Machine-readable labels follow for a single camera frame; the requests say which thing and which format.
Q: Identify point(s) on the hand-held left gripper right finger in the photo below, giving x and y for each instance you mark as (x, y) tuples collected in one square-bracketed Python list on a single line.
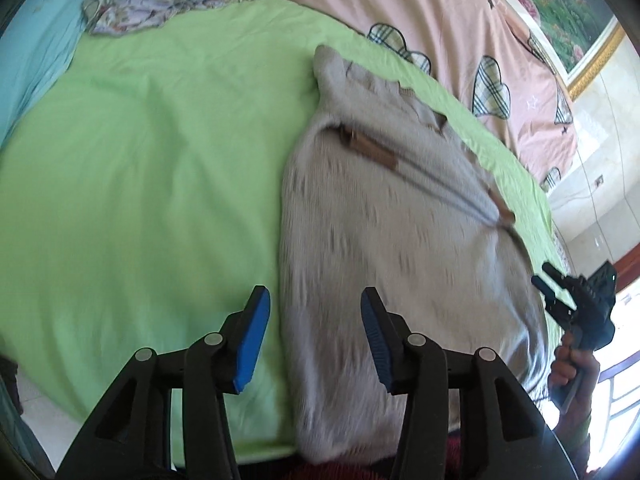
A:
[(376, 342)]

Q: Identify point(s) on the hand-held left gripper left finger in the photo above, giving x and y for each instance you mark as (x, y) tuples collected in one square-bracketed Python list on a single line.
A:
[(252, 342)]

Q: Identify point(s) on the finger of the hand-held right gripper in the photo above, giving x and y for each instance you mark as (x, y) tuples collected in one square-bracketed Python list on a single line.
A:
[(561, 276), (542, 287)]

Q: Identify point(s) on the grey knitted sweater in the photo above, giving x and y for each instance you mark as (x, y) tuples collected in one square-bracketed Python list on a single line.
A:
[(400, 240)]

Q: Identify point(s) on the person's right forearm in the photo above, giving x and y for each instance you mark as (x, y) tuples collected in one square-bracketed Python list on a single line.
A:
[(575, 435)]

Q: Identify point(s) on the person's right hand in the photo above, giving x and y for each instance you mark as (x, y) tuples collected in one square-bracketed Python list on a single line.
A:
[(567, 367)]

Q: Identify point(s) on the person's dark red clothing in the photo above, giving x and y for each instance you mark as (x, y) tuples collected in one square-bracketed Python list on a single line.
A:
[(350, 467)]

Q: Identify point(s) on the light green bed sheet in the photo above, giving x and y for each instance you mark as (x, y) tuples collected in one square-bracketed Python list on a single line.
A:
[(150, 185)]

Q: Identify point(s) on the pink quilt with plaid hearts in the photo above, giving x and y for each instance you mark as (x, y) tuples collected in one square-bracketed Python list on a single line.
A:
[(450, 20)]

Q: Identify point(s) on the light blue bed cover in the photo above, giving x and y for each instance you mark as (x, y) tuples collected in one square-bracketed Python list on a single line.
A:
[(35, 50)]

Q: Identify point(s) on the gold framed flower wall picture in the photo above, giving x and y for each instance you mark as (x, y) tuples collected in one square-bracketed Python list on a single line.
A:
[(565, 10)]

